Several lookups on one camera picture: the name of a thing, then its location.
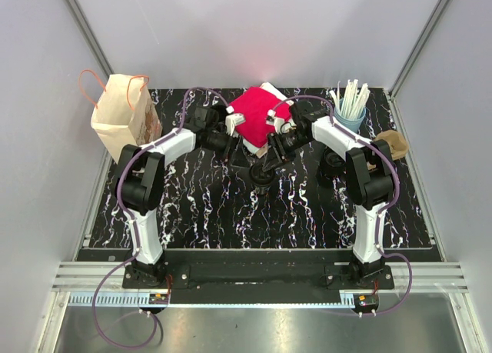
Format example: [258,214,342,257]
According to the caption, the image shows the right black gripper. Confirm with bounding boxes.
[263,130,311,173]

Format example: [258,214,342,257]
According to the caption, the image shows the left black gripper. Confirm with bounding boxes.
[204,128,250,169]

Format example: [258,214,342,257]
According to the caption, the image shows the black coffee cup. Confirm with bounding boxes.
[211,104,229,123]
[251,176,274,195]

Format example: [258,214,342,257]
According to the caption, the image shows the paper takeout bag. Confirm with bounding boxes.
[81,69,162,162]

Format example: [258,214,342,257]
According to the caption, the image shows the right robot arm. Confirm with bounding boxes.
[264,102,400,289]

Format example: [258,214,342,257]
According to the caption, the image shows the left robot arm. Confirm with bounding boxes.
[115,105,245,288]

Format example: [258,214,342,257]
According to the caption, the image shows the stack of napkins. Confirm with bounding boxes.
[241,82,287,158]

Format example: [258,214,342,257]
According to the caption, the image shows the red folded cloth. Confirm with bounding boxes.
[229,84,287,148]

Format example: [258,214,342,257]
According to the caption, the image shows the blue straw holder cup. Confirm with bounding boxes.
[334,108,367,133]

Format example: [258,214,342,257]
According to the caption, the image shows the bottom cardboard cup carrier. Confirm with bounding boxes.
[375,130,409,161]

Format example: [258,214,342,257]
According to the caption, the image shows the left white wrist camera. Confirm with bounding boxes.
[225,105,245,136]

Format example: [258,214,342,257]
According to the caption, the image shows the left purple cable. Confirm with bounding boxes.
[91,86,235,350]

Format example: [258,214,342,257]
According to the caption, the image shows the purple cable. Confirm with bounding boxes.
[268,95,414,316]
[91,86,235,350]

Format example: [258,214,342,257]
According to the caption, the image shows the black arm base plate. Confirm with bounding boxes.
[122,249,394,305]

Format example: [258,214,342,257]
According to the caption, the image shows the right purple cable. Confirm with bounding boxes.
[268,95,414,316]

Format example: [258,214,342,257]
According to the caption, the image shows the aluminium frame rail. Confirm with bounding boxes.
[35,252,491,352]

